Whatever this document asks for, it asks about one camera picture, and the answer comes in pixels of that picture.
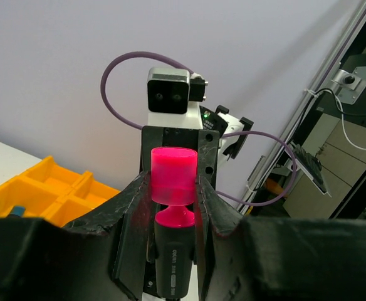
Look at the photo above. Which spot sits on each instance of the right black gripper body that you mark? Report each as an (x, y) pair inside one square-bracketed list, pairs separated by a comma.
[(204, 142)]

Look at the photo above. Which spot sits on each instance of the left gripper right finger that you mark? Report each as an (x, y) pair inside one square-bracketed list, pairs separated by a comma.
[(241, 258)]

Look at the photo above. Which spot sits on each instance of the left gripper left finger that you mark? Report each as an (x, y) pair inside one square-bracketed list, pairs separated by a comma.
[(111, 242)]

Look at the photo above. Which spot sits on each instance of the pink highlighter cap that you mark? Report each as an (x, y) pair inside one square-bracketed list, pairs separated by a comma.
[(173, 175)]

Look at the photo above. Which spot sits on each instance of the pink highlighter marker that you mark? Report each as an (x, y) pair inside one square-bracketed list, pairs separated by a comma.
[(174, 229)]

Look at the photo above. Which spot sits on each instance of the blue highlighter marker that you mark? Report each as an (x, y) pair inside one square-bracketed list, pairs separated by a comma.
[(17, 211)]

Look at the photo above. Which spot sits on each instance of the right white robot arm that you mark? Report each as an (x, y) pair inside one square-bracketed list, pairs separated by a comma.
[(199, 129)]

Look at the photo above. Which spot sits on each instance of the yellow divided storage tray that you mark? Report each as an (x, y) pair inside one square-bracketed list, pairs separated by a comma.
[(53, 193)]

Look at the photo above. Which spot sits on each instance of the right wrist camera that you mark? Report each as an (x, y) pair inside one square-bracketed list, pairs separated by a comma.
[(174, 96)]

